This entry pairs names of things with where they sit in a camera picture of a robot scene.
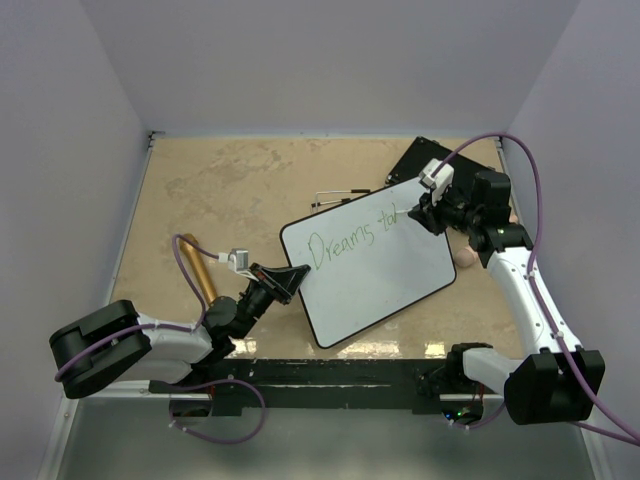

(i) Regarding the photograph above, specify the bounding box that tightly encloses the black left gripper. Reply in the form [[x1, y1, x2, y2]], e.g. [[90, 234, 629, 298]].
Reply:
[[235, 263, 310, 339]]

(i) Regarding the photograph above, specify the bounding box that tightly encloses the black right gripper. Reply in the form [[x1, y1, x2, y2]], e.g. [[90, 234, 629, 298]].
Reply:
[[409, 181, 481, 236]]

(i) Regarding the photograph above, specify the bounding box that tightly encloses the white whiteboard black frame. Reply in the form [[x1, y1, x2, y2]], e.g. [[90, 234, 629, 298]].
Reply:
[[280, 179, 456, 349]]

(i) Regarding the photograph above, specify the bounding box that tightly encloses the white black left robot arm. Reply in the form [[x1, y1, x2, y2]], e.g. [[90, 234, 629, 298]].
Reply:
[[49, 263, 311, 399]]

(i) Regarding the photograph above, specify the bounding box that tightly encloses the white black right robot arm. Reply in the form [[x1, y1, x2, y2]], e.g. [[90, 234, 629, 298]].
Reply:
[[408, 164, 605, 425]]

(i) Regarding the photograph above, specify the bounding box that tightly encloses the black ribbed board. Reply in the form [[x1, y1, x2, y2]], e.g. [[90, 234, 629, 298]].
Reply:
[[384, 136, 497, 195]]

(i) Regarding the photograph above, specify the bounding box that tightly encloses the pink beige cylinder toy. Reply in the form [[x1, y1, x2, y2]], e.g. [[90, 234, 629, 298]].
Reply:
[[453, 212, 519, 268]]

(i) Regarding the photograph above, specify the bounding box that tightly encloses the gold toy microphone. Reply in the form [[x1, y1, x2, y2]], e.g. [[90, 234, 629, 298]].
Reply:
[[179, 233, 217, 306]]

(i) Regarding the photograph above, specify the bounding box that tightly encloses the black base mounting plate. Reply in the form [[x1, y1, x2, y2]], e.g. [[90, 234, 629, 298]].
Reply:
[[149, 359, 494, 417]]

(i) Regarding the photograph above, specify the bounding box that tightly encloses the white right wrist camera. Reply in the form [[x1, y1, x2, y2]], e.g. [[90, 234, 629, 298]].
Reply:
[[419, 158, 454, 205]]

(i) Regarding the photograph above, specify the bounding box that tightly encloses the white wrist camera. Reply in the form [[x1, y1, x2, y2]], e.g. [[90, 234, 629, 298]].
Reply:
[[218, 248, 250, 274], [419, 158, 454, 205]]

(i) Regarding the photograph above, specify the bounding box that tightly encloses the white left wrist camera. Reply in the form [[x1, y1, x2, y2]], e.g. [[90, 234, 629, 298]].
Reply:
[[218, 248, 250, 274]]

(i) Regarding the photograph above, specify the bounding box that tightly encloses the black wire whiteboard stand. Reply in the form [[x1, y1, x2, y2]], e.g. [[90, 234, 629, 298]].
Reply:
[[310, 189, 371, 212]]

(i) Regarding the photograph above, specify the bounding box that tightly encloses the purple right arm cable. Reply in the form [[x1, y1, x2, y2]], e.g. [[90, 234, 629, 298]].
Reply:
[[435, 132, 640, 447]]

